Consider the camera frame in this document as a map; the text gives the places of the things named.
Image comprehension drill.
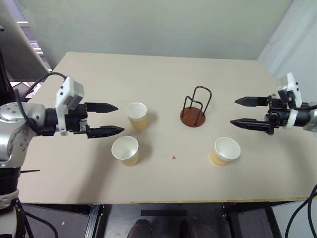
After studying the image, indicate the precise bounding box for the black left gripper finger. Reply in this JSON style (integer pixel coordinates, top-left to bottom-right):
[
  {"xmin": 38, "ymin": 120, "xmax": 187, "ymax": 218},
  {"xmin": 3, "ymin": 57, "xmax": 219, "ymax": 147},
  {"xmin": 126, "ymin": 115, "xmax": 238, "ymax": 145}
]
[
  {"xmin": 86, "ymin": 125, "xmax": 125, "ymax": 139},
  {"xmin": 85, "ymin": 102, "xmax": 119, "ymax": 114}
]

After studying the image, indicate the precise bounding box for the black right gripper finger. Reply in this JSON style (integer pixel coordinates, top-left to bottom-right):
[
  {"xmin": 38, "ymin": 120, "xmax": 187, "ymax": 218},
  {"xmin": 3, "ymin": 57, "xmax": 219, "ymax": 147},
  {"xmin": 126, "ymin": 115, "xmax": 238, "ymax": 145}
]
[
  {"xmin": 234, "ymin": 96, "xmax": 270, "ymax": 108},
  {"xmin": 230, "ymin": 118, "xmax": 270, "ymax": 134}
]

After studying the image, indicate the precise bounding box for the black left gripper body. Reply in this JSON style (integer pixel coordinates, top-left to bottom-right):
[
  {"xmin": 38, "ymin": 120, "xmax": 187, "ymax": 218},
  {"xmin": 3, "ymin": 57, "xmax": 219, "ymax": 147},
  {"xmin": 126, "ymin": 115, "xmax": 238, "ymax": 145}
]
[{"xmin": 64, "ymin": 103, "xmax": 90, "ymax": 136}]

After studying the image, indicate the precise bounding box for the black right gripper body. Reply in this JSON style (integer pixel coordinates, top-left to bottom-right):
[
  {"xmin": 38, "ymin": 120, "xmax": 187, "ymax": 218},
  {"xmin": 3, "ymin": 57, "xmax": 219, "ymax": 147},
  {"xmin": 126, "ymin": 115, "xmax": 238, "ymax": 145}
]
[{"xmin": 263, "ymin": 94, "xmax": 291, "ymax": 136}]

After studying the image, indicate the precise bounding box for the yellow white paper cup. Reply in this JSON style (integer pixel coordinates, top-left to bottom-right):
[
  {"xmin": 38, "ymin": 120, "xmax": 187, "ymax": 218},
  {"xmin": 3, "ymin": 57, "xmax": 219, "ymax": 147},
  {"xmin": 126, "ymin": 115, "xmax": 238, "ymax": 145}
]
[
  {"xmin": 210, "ymin": 136, "xmax": 242, "ymax": 167},
  {"xmin": 110, "ymin": 135, "xmax": 139, "ymax": 167},
  {"xmin": 125, "ymin": 102, "xmax": 148, "ymax": 131}
]

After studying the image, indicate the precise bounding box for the grey monitor back panel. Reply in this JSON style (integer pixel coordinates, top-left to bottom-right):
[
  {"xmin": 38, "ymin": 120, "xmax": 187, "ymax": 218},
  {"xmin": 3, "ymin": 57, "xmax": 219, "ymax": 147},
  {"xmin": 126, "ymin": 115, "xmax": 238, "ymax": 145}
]
[{"xmin": 0, "ymin": 0, "xmax": 51, "ymax": 80}]

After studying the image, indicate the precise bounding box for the black white robot torso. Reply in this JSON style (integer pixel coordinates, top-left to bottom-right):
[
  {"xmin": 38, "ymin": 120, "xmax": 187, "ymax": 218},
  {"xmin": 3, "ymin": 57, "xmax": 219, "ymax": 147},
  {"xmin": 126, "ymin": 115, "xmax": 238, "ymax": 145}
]
[{"xmin": 0, "ymin": 167, "xmax": 22, "ymax": 238}]

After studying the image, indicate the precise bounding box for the dark rounded shape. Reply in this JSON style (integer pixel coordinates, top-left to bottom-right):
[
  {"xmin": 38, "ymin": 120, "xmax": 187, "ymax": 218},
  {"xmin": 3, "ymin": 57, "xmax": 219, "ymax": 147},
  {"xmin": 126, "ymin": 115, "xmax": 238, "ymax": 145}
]
[
  {"xmin": 181, "ymin": 217, "xmax": 211, "ymax": 238},
  {"xmin": 127, "ymin": 219, "xmax": 154, "ymax": 238}
]

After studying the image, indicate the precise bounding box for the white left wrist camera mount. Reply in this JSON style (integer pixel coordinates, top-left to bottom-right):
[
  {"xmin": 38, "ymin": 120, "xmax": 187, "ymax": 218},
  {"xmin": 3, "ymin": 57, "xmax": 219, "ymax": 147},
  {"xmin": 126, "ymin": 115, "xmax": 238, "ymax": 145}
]
[{"xmin": 54, "ymin": 76, "xmax": 85, "ymax": 136}]

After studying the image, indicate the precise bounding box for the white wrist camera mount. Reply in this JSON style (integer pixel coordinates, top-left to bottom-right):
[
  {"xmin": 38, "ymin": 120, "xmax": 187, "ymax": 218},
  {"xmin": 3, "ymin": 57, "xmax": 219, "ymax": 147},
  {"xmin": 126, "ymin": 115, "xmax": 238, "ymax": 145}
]
[
  {"xmin": 54, "ymin": 76, "xmax": 85, "ymax": 136},
  {"xmin": 276, "ymin": 72, "xmax": 302, "ymax": 130}
]

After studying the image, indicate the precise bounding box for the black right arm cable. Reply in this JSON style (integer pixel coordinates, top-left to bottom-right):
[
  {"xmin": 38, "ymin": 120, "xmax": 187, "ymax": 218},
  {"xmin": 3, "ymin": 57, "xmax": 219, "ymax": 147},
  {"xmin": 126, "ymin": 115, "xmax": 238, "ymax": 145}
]
[{"xmin": 290, "ymin": 103, "xmax": 317, "ymax": 112}]

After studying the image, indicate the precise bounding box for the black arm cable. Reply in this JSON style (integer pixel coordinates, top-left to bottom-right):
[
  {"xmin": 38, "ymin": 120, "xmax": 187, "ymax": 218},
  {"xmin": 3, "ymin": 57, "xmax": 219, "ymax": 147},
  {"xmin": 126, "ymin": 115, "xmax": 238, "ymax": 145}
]
[
  {"xmin": 13, "ymin": 71, "xmax": 69, "ymax": 136},
  {"xmin": 290, "ymin": 103, "xmax": 317, "ymax": 112}
]

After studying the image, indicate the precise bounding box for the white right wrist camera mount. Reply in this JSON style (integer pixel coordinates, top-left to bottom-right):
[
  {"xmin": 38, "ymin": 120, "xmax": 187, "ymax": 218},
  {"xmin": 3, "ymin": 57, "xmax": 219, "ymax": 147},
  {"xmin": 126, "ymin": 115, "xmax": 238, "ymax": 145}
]
[{"xmin": 276, "ymin": 72, "xmax": 302, "ymax": 130}]

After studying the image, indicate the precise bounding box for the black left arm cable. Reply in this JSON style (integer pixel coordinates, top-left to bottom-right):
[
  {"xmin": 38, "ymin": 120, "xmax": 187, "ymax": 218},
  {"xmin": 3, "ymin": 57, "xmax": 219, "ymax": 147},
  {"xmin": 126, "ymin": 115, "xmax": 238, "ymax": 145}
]
[{"xmin": 13, "ymin": 71, "xmax": 69, "ymax": 136}]

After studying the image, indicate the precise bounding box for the brown wire cup holder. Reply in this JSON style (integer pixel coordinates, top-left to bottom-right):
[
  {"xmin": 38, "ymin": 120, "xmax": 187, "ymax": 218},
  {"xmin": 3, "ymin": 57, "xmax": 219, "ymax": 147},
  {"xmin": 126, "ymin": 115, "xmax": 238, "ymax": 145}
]
[{"xmin": 179, "ymin": 85, "xmax": 212, "ymax": 129}]

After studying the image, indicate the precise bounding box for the black metal table frame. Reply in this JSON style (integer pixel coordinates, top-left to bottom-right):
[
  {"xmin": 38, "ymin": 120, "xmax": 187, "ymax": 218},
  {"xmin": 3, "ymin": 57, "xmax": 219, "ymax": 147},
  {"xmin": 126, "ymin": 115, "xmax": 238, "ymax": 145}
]
[{"xmin": 21, "ymin": 202, "xmax": 283, "ymax": 238}]

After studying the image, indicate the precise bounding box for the black floor cable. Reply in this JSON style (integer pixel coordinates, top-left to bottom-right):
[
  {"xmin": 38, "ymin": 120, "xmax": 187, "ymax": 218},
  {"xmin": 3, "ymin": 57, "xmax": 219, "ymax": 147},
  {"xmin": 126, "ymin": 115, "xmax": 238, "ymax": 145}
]
[
  {"xmin": 300, "ymin": 194, "xmax": 317, "ymax": 238},
  {"xmin": 284, "ymin": 184, "xmax": 317, "ymax": 238}
]

